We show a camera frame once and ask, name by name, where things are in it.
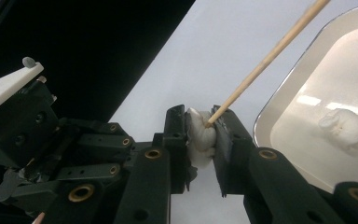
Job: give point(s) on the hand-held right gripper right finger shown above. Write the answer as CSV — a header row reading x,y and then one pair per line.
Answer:
x,y
236,161

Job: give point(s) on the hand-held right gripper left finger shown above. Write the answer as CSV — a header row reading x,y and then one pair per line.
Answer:
x,y
174,140

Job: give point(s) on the white dumpling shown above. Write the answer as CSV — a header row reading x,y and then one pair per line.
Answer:
x,y
345,127
200,140

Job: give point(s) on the wooden skewer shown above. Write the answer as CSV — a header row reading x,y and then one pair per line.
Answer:
x,y
270,56

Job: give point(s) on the shiny metal tray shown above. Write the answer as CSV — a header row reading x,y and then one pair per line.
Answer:
x,y
317,77

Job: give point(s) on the pale table cover sheet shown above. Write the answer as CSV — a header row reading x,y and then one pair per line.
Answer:
x,y
214,46

